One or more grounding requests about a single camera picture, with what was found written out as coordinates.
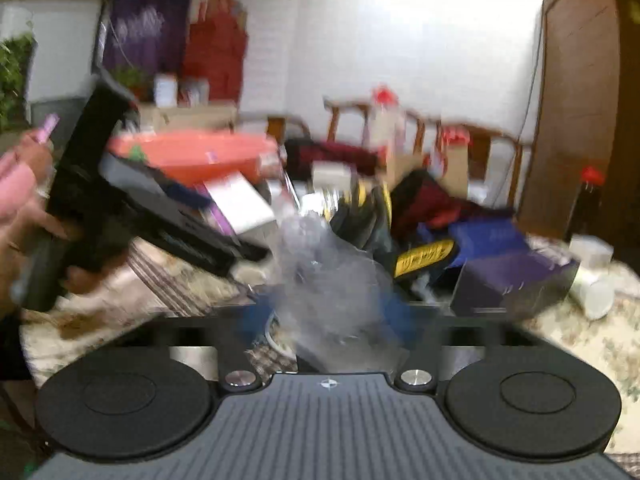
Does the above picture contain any black wall cable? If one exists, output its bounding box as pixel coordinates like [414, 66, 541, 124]
[517, 10, 547, 148]

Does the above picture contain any floral quilted desktop cloth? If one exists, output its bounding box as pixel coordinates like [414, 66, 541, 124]
[20, 230, 640, 466]

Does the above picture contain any wooden cabinet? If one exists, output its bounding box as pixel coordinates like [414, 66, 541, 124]
[515, 0, 623, 233]

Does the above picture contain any purple box with label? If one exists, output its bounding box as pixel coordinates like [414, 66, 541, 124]
[449, 249, 582, 318]

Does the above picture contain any purple hanging T-shirt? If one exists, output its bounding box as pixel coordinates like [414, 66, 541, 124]
[102, 0, 196, 78]

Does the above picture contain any another person's forearm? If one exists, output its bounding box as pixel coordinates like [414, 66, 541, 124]
[0, 157, 38, 223]

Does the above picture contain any shiny blue box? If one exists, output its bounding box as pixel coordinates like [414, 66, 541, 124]
[417, 219, 528, 266]

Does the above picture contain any cream low cabinet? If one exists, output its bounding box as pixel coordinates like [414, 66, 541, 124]
[134, 102, 240, 135]

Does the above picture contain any pink plastic basin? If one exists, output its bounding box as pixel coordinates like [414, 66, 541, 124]
[107, 131, 282, 187]

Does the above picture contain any person's left hand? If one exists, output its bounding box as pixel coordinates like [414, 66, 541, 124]
[0, 205, 130, 311]

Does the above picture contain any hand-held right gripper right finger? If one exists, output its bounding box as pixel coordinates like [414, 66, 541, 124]
[377, 287, 506, 392]

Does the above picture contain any potted green plant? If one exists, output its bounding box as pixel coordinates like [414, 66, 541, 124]
[111, 65, 152, 102]

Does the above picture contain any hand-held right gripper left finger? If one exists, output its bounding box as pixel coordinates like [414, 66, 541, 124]
[155, 305, 276, 393]

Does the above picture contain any white box purple side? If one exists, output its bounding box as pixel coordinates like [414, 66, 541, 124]
[202, 171, 279, 237]

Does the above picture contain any grey and red box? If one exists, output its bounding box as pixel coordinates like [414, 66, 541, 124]
[178, 77, 211, 106]

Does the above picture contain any yellow and black glove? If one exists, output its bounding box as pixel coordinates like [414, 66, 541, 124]
[325, 180, 396, 261]
[394, 238, 458, 280]

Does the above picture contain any smartphone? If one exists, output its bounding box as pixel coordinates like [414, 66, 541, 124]
[31, 114, 62, 147]

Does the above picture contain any black and red knit glove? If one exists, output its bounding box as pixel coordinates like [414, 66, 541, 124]
[390, 169, 513, 241]
[284, 139, 378, 177]

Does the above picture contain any brown cardboard box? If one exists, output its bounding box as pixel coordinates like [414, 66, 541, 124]
[440, 142, 472, 198]

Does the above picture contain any stack of red boxes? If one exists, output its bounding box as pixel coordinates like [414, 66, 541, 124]
[182, 0, 250, 103]

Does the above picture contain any white paper cup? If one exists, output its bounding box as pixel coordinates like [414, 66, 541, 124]
[569, 265, 617, 322]

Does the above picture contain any white ceramic jar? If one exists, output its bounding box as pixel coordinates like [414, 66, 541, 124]
[152, 74, 179, 107]

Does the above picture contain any clear plastic bag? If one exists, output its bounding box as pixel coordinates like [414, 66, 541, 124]
[272, 210, 412, 376]

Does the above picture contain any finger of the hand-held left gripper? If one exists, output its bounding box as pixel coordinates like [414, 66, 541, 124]
[127, 210, 271, 277]
[100, 152, 216, 216]

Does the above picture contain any round-backed wooden chair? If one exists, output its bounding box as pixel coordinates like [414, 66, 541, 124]
[235, 112, 313, 142]

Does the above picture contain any small white box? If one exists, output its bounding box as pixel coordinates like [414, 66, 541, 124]
[569, 234, 615, 268]

